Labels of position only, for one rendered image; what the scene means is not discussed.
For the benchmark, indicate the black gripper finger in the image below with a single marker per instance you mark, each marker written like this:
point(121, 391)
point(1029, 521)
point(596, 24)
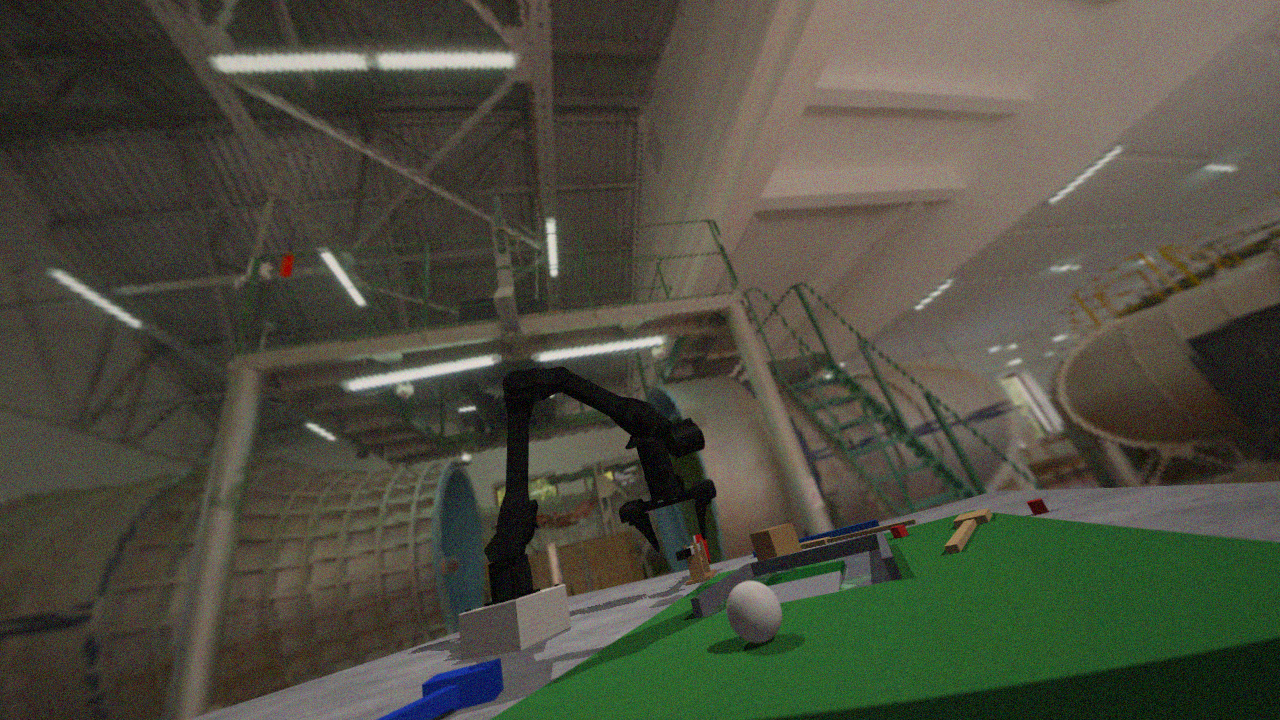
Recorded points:
point(700, 509)
point(645, 527)

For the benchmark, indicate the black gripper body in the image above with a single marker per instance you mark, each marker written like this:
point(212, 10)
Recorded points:
point(663, 485)

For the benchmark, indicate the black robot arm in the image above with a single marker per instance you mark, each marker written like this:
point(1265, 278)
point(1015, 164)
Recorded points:
point(510, 572)

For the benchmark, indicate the white golf ball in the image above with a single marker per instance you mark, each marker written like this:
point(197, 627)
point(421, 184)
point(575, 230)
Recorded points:
point(754, 611)

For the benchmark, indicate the green mat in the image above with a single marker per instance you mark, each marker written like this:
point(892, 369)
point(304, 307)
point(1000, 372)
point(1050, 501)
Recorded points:
point(1022, 592)

